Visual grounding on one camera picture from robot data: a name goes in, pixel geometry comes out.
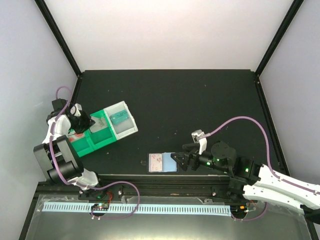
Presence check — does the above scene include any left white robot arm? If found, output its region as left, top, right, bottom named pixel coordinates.
left=33, top=98, right=108, bottom=200

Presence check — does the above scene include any green divided bin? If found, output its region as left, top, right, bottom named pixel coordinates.
left=68, top=110, right=117, bottom=157

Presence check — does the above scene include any black frame post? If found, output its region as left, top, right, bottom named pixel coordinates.
left=34, top=0, right=82, bottom=78
left=255, top=0, right=304, bottom=77

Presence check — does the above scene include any clear white bin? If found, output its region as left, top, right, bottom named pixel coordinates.
left=103, top=101, right=139, bottom=141

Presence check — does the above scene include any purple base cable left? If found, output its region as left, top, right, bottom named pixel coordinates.
left=89, top=207, right=141, bottom=222

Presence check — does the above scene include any small circuit board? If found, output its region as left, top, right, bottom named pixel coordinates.
left=91, top=203, right=109, bottom=211

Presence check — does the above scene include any left black frame post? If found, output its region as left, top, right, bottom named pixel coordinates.
left=34, top=0, right=82, bottom=78

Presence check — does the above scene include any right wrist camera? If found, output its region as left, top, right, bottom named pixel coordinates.
left=191, top=129, right=207, bottom=155

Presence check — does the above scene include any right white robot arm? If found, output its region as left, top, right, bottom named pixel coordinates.
left=170, top=141, right=320, bottom=224

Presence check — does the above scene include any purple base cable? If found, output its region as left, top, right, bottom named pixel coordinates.
left=89, top=207, right=141, bottom=222
left=231, top=199, right=271, bottom=223

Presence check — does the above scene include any red circle card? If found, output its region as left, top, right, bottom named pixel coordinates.
left=68, top=133, right=85, bottom=143

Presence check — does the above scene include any right black frame post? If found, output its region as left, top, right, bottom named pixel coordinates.
left=255, top=0, right=304, bottom=77

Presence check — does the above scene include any white slotted cable duct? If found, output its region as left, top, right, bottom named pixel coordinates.
left=42, top=202, right=232, bottom=217

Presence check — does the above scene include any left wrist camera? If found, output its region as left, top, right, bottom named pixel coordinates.
left=70, top=103, right=82, bottom=117

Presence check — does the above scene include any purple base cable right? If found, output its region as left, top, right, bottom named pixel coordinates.
left=231, top=199, right=271, bottom=223

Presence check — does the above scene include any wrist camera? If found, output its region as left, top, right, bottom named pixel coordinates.
left=70, top=103, right=82, bottom=117
left=191, top=129, right=207, bottom=155

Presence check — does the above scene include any white floral card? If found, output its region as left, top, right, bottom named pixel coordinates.
left=148, top=153, right=163, bottom=173
left=89, top=116, right=108, bottom=133

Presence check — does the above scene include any teal VIP card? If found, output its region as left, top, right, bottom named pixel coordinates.
left=109, top=109, right=129, bottom=125

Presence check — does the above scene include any black aluminium rail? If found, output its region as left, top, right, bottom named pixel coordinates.
left=100, top=174, right=230, bottom=198

